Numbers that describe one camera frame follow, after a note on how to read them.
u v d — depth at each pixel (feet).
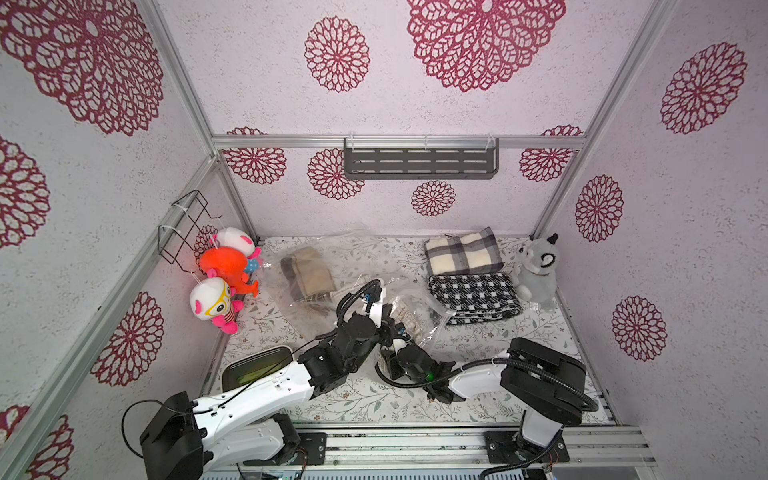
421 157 3.11
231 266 2.86
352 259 3.75
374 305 2.03
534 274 3.07
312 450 2.41
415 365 2.21
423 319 3.20
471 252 3.51
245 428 1.48
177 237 2.48
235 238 3.11
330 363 1.88
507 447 2.40
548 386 1.50
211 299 2.63
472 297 3.18
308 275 3.43
